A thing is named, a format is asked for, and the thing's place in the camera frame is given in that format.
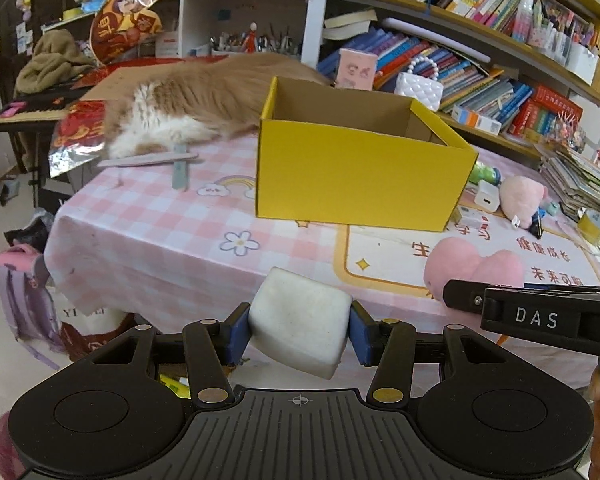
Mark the white foam block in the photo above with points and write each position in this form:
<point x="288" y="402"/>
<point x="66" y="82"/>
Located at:
<point x="300" y="323"/>

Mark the yellow cardboard box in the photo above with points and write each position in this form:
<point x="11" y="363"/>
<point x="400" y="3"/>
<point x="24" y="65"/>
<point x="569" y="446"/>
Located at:
<point x="358" y="158"/>

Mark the pink plush chick toy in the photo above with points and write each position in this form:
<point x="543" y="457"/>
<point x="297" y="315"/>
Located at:
<point x="456" y="259"/>

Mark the pink cartoon cup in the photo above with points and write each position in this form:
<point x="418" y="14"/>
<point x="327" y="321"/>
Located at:
<point x="356" y="70"/>

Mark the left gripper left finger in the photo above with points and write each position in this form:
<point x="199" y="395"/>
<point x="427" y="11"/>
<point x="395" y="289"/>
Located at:
<point x="210" y="346"/>

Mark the yellow tape roll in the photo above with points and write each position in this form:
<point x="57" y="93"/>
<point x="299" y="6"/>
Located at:
<point x="589" y="226"/>

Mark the orange and blue small box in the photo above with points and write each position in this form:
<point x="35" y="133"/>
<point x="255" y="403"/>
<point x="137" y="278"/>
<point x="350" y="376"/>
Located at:
<point x="472" y="119"/>

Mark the purple backpack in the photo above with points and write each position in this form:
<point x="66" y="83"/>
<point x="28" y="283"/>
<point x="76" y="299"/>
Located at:
<point x="27" y="304"/>

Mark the olive green blanket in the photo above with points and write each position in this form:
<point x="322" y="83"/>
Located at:
<point x="56" y="58"/>

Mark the small white medicine box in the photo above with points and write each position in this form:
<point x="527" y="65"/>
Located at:
<point x="470" y="217"/>

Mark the stack of paper booklets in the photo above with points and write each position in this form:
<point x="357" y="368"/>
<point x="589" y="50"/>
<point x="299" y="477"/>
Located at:
<point x="574" y="180"/>

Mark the orange and white cat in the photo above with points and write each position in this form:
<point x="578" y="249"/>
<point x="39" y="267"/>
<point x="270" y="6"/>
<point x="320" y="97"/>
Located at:
<point x="197" y="102"/>

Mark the red foil cartoon balloon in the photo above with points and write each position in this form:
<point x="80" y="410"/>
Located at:
<point x="120" y="26"/>

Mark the pink plush pig toy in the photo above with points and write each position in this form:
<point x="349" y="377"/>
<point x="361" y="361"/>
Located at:
<point x="520" y="199"/>

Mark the red dictionary book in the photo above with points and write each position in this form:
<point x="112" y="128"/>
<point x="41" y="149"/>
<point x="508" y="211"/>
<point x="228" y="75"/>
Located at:
<point x="556" y="103"/>

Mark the white quilted pearl handbag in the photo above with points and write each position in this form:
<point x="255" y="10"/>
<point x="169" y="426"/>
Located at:
<point x="428" y="91"/>

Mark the grey nail file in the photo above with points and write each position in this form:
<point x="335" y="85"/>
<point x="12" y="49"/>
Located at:
<point x="152" y="159"/>

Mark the white charger plug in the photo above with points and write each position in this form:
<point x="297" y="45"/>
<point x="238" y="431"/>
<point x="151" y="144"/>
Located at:
<point x="487" y="196"/>

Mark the blue black small clip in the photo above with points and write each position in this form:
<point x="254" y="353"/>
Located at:
<point x="536" y="226"/>

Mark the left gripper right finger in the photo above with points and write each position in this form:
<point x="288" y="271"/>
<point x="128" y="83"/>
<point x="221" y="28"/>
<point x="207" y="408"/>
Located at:
<point x="389" y="346"/>

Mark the pink checkered tablecloth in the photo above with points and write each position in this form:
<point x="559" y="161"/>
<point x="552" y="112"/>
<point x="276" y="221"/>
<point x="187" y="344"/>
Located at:
<point x="129" y="241"/>

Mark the green frog toy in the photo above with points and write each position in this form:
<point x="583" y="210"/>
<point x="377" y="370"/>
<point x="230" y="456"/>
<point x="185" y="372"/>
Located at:
<point x="483" y="172"/>

